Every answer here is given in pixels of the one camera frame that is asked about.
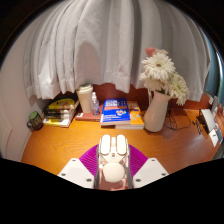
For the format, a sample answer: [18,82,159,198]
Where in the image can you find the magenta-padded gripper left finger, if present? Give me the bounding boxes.
[57,143,101,190]

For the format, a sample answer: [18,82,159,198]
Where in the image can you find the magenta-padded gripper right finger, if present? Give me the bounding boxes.
[127,143,170,190]

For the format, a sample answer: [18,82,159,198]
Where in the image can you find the white computer mouse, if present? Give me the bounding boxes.
[97,133,130,184]

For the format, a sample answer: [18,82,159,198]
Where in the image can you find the dark red book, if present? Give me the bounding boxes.
[74,111,103,122]

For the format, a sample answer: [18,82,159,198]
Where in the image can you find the orange white book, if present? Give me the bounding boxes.
[114,100,145,130]

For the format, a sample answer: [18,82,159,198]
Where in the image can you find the white ceramic vase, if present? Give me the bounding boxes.
[143,89,172,133]

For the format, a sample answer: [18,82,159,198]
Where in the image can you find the blue book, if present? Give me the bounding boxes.
[100,97,132,127]

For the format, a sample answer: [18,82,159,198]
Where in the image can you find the clear spray bottle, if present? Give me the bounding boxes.
[90,91,101,117]

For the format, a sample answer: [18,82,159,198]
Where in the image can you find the cream tumbler with lid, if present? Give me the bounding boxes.
[76,83,94,114]

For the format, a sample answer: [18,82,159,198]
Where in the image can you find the yellow black book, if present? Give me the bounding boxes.
[46,94,80,112]

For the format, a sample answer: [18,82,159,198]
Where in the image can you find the dark green mug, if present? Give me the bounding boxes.
[26,110,45,132]

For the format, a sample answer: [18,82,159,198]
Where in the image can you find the dark wooden desk back panel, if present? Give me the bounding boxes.
[71,83,214,116]

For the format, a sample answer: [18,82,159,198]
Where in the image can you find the small white block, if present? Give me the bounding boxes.
[209,128,221,148]

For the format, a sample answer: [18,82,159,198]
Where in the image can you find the white flat device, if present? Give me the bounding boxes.
[199,108,218,134]

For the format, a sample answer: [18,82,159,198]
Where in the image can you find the white daisy flower bunch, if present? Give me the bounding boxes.
[138,47,190,107]

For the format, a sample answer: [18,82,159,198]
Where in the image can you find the white pleated curtain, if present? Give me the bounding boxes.
[23,0,213,103]

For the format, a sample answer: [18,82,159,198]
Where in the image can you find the black cable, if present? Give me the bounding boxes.
[165,108,201,132]

